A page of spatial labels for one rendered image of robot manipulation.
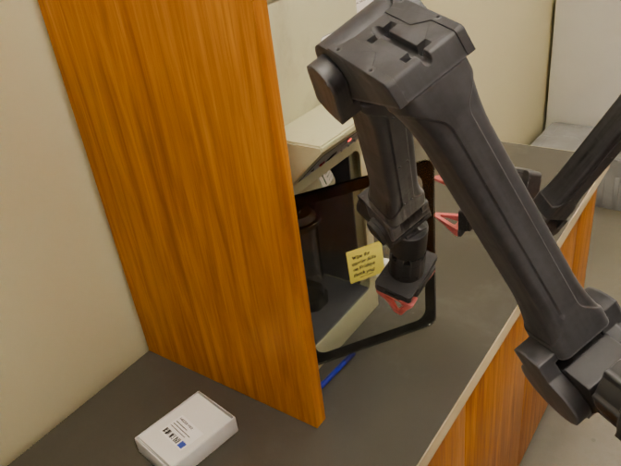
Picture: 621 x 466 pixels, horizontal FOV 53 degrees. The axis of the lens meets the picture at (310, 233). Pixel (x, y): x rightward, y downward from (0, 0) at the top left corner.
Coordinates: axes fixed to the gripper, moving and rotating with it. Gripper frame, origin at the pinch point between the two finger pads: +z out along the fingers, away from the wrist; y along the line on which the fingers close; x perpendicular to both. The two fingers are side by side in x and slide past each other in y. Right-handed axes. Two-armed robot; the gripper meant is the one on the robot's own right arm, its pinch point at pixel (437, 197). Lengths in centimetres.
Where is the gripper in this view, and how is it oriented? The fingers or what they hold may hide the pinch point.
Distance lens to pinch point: 145.6
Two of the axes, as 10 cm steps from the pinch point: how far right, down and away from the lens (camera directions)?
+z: -8.1, -2.4, 5.4
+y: -1.1, -8.3, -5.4
